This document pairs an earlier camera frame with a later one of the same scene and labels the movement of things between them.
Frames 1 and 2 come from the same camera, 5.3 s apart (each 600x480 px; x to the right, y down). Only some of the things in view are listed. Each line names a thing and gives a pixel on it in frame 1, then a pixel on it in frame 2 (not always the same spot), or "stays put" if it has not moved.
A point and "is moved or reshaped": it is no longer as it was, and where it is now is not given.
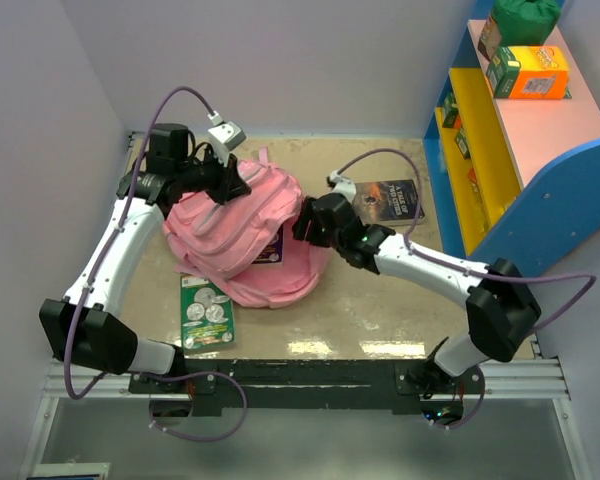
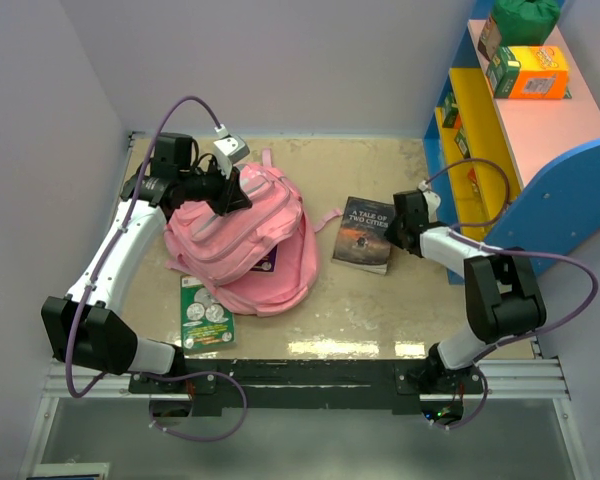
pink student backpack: x=247 y=244 stays put
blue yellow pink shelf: x=530 y=180 stays put
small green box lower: x=462 y=143 stays put
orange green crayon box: x=529 y=72 stays put
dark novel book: x=393 y=202 is moved or reshaped
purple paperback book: x=272 y=253 to x=268 y=263
